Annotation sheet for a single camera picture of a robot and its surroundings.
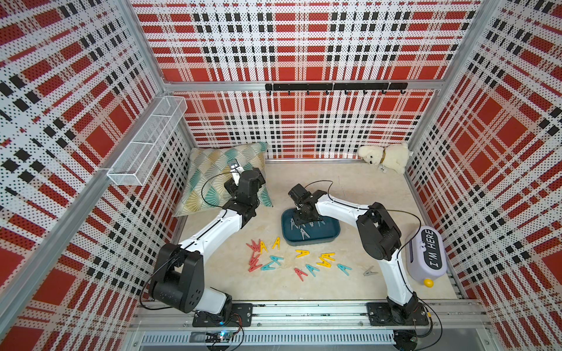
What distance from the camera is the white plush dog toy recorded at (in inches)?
45.1

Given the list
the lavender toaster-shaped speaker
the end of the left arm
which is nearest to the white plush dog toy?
the lavender toaster-shaped speaker

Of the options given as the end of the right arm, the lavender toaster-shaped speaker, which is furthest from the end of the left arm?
the lavender toaster-shaped speaker
